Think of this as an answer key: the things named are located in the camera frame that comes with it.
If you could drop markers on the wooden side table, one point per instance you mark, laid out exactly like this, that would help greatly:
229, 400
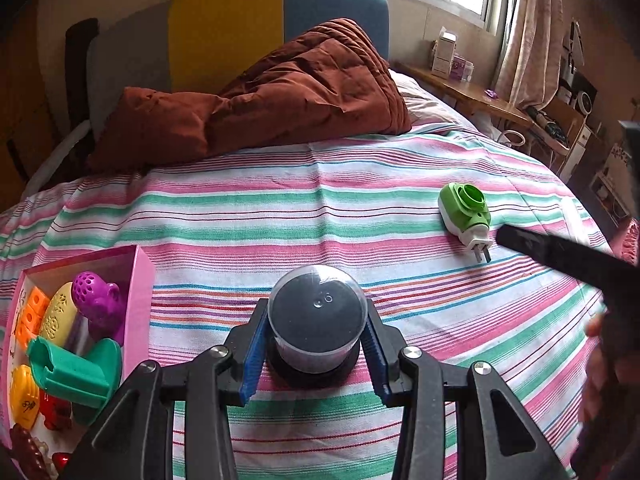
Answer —
471, 98

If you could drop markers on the person's right hand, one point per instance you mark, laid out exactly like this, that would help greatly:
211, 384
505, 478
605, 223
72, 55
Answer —
599, 370

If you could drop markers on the white carton box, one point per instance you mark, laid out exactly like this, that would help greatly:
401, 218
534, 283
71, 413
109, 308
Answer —
443, 51

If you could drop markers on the dark brown pumpkin ornament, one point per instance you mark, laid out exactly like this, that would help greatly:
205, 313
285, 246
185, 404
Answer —
27, 454

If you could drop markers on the pink shallow box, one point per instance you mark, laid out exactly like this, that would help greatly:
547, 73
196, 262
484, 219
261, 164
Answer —
77, 327

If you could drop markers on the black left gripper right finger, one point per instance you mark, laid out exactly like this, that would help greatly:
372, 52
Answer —
409, 378

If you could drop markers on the multicolour headboard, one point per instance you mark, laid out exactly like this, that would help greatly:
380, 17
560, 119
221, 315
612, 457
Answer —
192, 45

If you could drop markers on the yellow plastic scissors cover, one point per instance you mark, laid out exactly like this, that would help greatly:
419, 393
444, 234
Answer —
24, 397

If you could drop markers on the green plug-in mosquito repeller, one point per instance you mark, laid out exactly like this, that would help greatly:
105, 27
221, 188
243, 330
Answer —
465, 214

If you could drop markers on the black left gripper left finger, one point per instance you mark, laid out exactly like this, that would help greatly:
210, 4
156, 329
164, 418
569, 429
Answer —
224, 375

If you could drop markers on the red cylindrical tube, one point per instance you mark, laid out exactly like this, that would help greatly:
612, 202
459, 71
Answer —
60, 461

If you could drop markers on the beige curtain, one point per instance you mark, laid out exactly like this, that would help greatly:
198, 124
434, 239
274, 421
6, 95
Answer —
528, 68

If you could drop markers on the clear cup with black base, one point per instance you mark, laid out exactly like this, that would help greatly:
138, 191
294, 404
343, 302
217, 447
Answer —
316, 315

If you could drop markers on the striped pillow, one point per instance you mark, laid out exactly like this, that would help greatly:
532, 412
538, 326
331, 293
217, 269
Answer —
425, 109

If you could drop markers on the brown quilted blanket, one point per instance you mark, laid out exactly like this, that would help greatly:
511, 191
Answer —
328, 83

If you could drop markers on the teal plastic holder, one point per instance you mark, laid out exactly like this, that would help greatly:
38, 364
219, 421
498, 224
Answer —
88, 382

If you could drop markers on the red puzzle piece block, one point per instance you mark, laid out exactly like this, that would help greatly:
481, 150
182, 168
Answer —
57, 413

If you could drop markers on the orange cube blocks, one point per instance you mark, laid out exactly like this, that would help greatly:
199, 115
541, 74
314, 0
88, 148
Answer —
31, 315

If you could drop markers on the yellow textured oval toy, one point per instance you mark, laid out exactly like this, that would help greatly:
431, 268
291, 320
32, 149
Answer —
59, 319

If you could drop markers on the purple perforated plastic toy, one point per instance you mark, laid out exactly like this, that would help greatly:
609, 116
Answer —
101, 304

